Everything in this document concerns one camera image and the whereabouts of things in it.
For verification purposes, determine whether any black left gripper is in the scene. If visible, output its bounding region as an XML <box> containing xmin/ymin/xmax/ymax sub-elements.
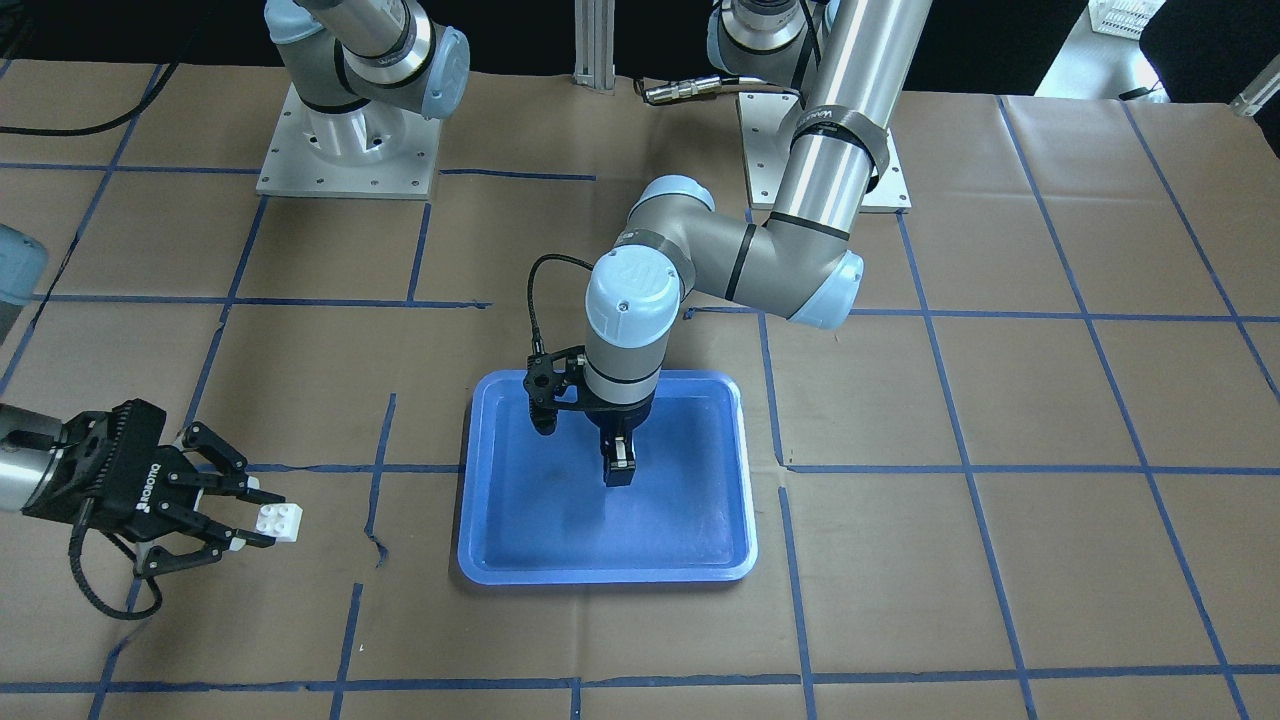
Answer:
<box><xmin>525</xmin><ymin>346</ymin><xmax>657</xmax><ymax>487</ymax></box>

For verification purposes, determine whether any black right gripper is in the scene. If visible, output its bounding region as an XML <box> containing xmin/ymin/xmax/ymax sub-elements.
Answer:
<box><xmin>20</xmin><ymin>398</ymin><xmax>285</xmax><ymax>578</ymax></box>

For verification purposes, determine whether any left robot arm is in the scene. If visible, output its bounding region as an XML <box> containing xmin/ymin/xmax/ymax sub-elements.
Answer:
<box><xmin>524</xmin><ymin>1</ymin><xmax>931</xmax><ymax>487</ymax></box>

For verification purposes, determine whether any blue plastic tray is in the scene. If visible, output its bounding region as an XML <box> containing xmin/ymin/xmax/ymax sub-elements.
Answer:
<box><xmin>457</xmin><ymin>370</ymin><xmax>758</xmax><ymax>585</ymax></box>

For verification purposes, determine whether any brown paper table cover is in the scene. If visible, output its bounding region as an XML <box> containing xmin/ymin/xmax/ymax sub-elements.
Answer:
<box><xmin>3</xmin><ymin>74</ymin><xmax>1279</xmax><ymax>719</ymax></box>

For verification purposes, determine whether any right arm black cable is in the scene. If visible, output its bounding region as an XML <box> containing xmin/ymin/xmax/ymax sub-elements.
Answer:
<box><xmin>68</xmin><ymin>495</ymin><xmax>165</xmax><ymax>621</ymax></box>

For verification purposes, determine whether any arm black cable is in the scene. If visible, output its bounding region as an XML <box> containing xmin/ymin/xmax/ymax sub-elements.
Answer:
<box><xmin>527</xmin><ymin>254</ymin><xmax>596</xmax><ymax>361</ymax></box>
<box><xmin>68</xmin><ymin>495</ymin><xmax>165</xmax><ymax>621</ymax></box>

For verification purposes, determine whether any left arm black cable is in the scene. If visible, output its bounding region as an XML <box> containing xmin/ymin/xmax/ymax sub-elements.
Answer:
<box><xmin>527</xmin><ymin>254</ymin><xmax>596</xmax><ymax>361</ymax></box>

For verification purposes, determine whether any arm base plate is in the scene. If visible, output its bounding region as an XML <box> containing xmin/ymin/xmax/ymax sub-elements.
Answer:
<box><xmin>256</xmin><ymin>86</ymin><xmax>443</xmax><ymax>201</ymax></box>
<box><xmin>736</xmin><ymin>92</ymin><xmax>913</xmax><ymax>214</ymax></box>

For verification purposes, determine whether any aluminium frame post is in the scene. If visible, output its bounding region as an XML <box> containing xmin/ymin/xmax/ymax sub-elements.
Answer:
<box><xmin>572</xmin><ymin>0</ymin><xmax>616</xmax><ymax>94</ymax></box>

